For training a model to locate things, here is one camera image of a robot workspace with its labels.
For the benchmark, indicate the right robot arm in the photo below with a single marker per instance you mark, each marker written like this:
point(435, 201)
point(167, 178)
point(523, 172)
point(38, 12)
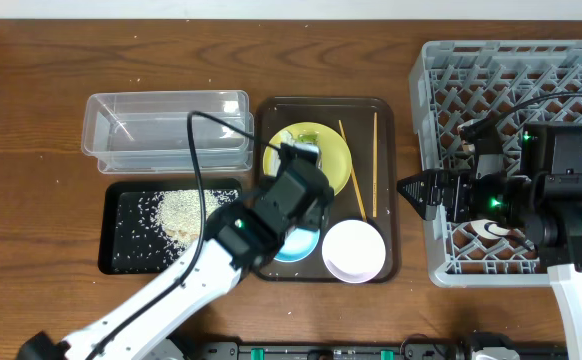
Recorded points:
point(544, 201)

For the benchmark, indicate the dark brown serving tray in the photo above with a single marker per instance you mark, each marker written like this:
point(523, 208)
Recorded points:
point(358, 116)

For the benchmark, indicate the clear plastic waste bin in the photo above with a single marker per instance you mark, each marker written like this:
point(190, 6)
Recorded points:
point(146, 132)

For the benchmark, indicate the light blue bowl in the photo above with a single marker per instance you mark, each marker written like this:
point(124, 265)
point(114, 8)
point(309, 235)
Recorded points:
point(299, 244)

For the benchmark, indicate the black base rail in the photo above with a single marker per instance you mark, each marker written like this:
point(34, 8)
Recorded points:
point(419, 350)

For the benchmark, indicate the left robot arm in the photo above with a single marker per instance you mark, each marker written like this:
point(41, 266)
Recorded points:
point(236, 239)

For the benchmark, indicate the grey dishwasher rack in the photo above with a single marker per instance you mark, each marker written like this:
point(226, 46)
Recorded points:
point(453, 82)

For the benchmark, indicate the wooden chopstick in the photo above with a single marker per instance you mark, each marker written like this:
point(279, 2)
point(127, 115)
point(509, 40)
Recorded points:
point(354, 178)
point(374, 165)

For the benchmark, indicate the green yellow snack wrapper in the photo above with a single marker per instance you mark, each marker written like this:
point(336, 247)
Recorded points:
point(308, 138)

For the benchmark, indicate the pile of rice grains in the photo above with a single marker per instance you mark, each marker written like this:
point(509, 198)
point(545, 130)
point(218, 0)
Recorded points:
point(181, 215)

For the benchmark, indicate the black plastic tray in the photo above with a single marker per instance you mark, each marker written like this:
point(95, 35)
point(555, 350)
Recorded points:
point(107, 264)

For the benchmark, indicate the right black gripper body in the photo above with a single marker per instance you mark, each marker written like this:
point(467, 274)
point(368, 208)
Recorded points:
point(464, 201)

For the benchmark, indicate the yellow round plate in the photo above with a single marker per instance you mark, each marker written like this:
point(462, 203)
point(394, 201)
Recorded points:
point(335, 160)

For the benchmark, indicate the pink white bowl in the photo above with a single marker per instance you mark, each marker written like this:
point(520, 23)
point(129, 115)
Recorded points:
point(353, 251)

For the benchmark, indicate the white tissue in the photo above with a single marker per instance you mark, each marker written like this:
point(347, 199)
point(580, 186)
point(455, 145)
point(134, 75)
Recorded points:
point(283, 137)

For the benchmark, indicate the white paper cup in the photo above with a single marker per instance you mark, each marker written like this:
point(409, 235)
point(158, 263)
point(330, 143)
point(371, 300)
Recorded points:
point(488, 229)

